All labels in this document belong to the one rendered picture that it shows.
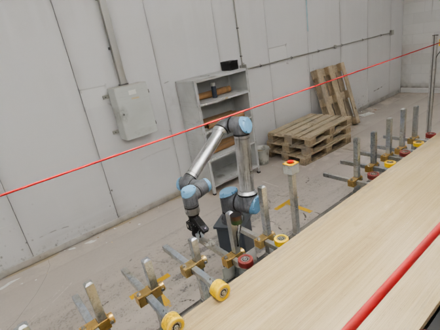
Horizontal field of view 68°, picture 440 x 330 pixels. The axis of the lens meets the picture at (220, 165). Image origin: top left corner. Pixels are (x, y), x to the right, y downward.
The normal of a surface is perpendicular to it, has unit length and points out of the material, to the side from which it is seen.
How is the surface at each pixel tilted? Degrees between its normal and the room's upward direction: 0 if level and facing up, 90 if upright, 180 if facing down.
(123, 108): 90
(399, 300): 0
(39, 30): 90
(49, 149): 90
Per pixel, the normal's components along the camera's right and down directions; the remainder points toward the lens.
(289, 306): -0.16, -0.92
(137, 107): 0.62, 0.19
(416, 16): -0.77, 0.34
